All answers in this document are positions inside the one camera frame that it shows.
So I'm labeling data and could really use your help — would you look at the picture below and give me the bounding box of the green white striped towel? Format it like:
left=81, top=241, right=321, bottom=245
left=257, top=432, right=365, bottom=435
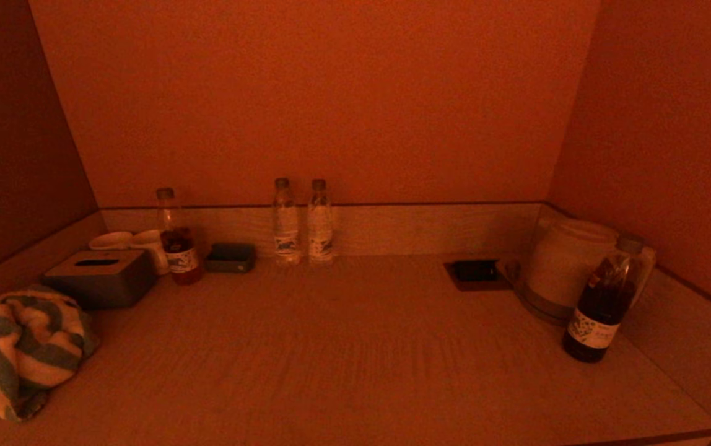
left=0, top=285, right=100, bottom=423

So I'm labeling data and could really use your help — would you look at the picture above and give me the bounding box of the black table socket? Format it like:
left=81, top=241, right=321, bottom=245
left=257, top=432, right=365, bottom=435
left=444, top=258, right=512, bottom=292

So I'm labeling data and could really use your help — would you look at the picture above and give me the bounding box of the clear water bottle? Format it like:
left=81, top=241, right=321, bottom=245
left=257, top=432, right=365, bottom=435
left=307, top=178, right=334, bottom=265
left=272, top=178, right=301, bottom=265

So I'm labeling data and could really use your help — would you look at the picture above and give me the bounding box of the small dark rectangular box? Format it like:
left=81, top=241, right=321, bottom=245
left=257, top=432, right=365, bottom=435
left=206, top=242, right=256, bottom=273

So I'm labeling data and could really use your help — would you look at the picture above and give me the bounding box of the small bottle with red drink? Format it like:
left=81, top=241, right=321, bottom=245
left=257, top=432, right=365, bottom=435
left=155, top=187, right=204, bottom=286

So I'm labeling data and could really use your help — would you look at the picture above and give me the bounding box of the white ceramic cup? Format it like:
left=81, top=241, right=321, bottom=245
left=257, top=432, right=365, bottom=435
left=129, top=229, right=169, bottom=274
left=88, top=230, right=132, bottom=251

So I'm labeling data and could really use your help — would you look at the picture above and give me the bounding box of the white electric kettle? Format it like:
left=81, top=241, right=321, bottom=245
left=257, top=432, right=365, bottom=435
left=524, top=217, right=621, bottom=317

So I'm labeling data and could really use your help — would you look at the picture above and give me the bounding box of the grey tissue box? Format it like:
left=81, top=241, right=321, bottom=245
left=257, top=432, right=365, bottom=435
left=43, top=249, right=158, bottom=309

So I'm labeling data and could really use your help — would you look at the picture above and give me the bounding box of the large bottle with dark drink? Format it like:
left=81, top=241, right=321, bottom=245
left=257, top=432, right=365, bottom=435
left=563, top=234, right=658, bottom=364

